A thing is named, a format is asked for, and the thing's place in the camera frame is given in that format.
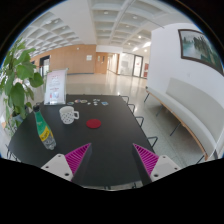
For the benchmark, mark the green leafy potted plant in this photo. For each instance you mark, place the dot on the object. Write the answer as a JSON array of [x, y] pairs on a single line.
[[18, 77]]

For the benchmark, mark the white long bench sofa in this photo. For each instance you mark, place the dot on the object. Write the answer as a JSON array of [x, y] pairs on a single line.
[[197, 111]]

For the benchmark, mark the blue card on table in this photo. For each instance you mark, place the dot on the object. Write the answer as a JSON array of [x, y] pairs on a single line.
[[104, 103]]

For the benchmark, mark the green plastic water bottle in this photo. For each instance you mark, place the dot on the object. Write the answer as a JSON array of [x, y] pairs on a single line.
[[43, 129]]

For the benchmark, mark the small round sticker left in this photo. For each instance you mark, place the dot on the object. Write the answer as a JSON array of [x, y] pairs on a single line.
[[70, 103]]

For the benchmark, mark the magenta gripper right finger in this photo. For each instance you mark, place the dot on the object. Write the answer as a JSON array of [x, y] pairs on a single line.
[[152, 167]]

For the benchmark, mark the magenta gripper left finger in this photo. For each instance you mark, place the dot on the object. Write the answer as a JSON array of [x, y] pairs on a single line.
[[71, 165]]

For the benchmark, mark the round badge on table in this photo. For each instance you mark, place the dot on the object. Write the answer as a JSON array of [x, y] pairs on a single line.
[[83, 101]]

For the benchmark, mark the white standing sign board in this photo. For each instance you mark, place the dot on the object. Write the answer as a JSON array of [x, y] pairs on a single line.
[[55, 92]]

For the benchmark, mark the black chair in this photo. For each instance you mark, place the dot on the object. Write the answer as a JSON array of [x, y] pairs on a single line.
[[132, 107], [126, 99], [152, 140], [140, 120]]

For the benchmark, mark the white patterned mug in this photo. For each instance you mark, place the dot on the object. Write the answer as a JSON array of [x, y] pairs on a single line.
[[68, 115]]

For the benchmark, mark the red round coaster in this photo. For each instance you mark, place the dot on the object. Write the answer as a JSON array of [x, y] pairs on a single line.
[[93, 123]]

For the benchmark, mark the black chair near right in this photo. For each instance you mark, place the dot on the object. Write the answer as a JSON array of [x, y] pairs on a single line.
[[152, 140]]

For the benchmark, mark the framed landscape painting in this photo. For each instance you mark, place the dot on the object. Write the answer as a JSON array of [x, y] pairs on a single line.
[[196, 47]]

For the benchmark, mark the black chair far right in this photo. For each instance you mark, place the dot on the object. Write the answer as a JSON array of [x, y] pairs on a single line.
[[126, 99]]

